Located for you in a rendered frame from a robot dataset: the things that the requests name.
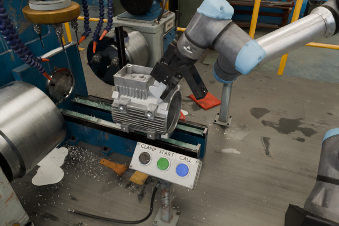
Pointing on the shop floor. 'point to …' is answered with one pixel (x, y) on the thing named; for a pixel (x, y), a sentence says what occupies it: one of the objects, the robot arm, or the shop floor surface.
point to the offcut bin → (316, 3)
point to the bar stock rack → (264, 0)
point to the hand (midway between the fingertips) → (161, 101)
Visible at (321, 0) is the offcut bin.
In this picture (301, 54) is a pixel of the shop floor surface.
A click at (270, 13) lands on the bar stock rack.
